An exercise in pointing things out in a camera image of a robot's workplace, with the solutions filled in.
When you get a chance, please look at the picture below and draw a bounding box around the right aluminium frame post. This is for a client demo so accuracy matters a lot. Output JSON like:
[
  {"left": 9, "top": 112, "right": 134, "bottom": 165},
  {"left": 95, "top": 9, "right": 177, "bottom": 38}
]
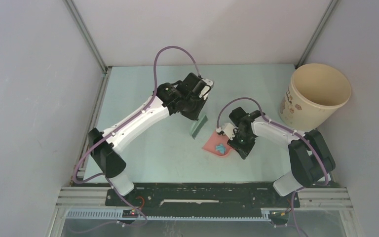
[{"left": 295, "top": 0, "right": 340, "bottom": 69}]

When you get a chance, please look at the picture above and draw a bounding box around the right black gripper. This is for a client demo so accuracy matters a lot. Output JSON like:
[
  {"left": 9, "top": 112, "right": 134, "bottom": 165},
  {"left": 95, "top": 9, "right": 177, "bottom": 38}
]
[{"left": 227, "top": 130, "right": 256, "bottom": 159}]

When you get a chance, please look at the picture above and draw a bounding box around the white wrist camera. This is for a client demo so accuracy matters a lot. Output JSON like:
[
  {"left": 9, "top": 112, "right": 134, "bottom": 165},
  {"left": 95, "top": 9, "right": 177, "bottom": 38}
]
[
  {"left": 216, "top": 123, "right": 237, "bottom": 140},
  {"left": 199, "top": 79, "right": 214, "bottom": 100}
]

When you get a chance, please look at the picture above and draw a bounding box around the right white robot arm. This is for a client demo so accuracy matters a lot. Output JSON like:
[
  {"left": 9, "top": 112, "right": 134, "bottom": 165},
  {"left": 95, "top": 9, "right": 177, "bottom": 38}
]
[{"left": 217, "top": 107, "right": 336, "bottom": 206}]

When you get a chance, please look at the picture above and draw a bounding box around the grey cable duct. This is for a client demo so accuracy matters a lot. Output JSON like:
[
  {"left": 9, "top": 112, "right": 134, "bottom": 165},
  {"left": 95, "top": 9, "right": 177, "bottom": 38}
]
[{"left": 66, "top": 209, "right": 272, "bottom": 222}]

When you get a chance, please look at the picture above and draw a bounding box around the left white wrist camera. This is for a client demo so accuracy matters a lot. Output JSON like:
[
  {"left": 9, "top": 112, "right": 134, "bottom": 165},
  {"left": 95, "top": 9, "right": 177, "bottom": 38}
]
[{"left": 199, "top": 79, "right": 214, "bottom": 100}]

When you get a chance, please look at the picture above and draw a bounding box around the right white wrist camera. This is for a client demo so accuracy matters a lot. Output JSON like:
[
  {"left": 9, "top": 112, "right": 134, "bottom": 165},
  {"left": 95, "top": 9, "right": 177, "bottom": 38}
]
[{"left": 216, "top": 123, "right": 237, "bottom": 140}]

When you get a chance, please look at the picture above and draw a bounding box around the green plastic brush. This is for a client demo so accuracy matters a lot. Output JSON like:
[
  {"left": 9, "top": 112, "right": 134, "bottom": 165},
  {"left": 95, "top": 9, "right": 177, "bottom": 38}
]
[{"left": 189, "top": 113, "right": 208, "bottom": 139}]

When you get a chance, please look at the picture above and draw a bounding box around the pink plastic dustpan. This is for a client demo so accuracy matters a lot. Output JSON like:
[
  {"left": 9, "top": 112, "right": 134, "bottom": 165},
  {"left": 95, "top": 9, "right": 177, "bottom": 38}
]
[{"left": 202, "top": 131, "right": 234, "bottom": 158}]

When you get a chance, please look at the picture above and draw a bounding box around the aluminium frame post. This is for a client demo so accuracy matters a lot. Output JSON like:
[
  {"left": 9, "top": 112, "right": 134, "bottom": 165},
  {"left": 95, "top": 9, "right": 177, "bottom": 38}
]
[
  {"left": 63, "top": 0, "right": 108, "bottom": 74},
  {"left": 295, "top": 0, "right": 340, "bottom": 69}
]

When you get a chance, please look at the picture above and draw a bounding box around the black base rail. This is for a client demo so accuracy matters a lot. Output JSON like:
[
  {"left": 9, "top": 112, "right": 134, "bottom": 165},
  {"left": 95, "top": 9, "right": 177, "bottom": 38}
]
[{"left": 105, "top": 182, "right": 300, "bottom": 218}]

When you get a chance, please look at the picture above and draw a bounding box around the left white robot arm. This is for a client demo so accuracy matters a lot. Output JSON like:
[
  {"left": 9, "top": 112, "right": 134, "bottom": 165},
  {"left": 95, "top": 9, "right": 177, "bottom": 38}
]
[{"left": 88, "top": 73, "right": 214, "bottom": 206}]

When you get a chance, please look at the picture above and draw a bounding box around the left aluminium frame post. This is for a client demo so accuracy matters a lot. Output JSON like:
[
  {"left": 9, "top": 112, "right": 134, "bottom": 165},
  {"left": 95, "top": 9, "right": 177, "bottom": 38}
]
[{"left": 63, "top": 0, "right": 108, "bottom": 74}]

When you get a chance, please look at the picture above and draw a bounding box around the beige paper bucket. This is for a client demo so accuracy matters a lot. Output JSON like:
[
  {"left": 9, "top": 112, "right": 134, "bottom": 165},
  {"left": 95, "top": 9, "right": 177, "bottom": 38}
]
[{"left": 279, "top": 63, "right": 352, "bottom": 131}]

